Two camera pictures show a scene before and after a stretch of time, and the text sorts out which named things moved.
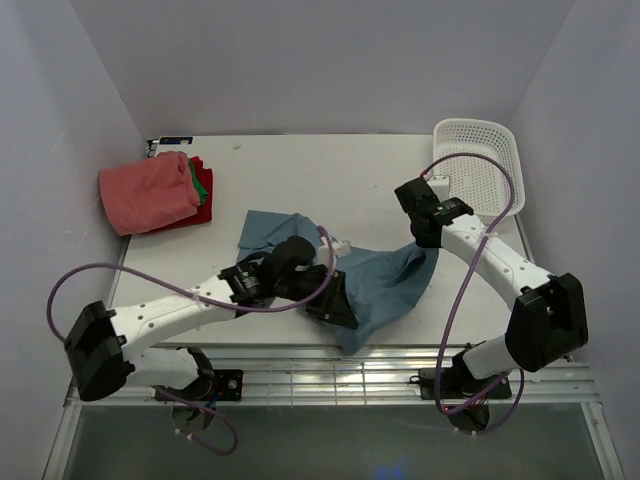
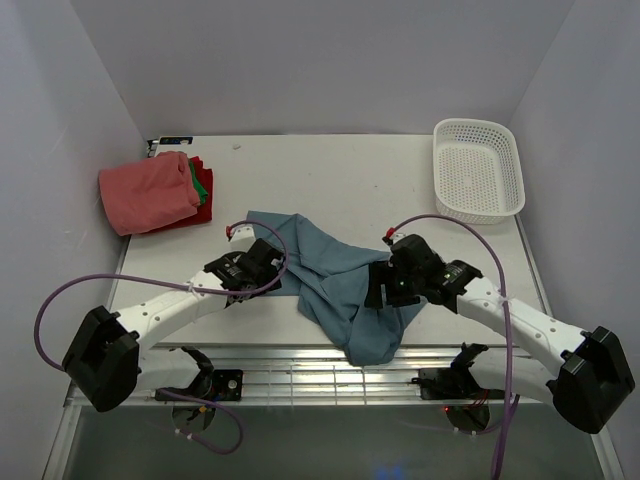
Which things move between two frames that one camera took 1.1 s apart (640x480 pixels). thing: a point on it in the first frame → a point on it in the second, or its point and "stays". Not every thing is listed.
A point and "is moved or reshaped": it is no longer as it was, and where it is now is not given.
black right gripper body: (423, 242) → (400, 289)
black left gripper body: (305, 287) → (269, 282)
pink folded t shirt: (147, 194) stays
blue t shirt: (378, 283) is moved or reshaped
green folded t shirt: (202, 192) stays
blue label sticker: (174, 140) stays
